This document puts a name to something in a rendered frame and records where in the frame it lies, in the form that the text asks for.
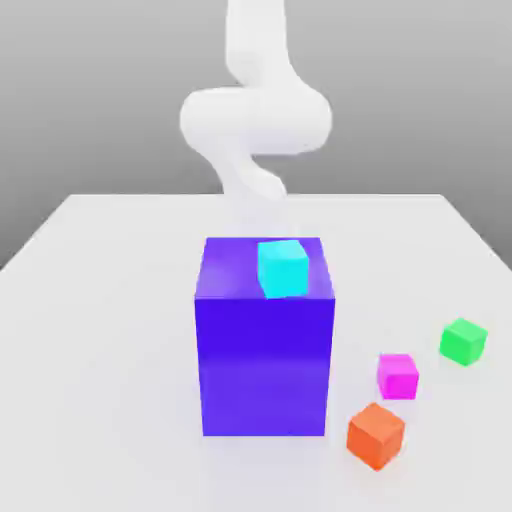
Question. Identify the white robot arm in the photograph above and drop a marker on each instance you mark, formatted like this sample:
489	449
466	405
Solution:
256	120

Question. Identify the small cyan cube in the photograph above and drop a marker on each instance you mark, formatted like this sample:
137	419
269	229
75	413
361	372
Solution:
282	272

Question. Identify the small magenta cube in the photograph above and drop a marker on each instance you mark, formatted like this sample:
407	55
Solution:
397	378

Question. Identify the small orange cube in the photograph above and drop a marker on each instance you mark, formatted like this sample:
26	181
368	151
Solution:
374	436

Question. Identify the small green cube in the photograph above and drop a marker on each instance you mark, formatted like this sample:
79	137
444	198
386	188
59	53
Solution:
462	342

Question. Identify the large purple box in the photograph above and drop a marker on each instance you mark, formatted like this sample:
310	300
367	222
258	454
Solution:
264	368

